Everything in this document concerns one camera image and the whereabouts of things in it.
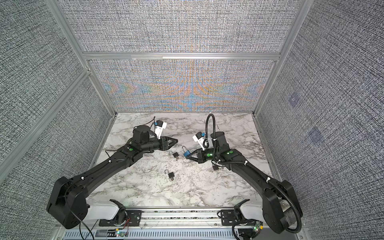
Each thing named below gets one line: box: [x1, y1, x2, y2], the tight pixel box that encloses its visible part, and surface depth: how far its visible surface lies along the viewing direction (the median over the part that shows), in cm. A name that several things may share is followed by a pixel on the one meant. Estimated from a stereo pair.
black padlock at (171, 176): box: [168, 172, 175, 181], surface depth 89 cm
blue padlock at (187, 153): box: [181, 145, 191, 159], surface depth 78 cm
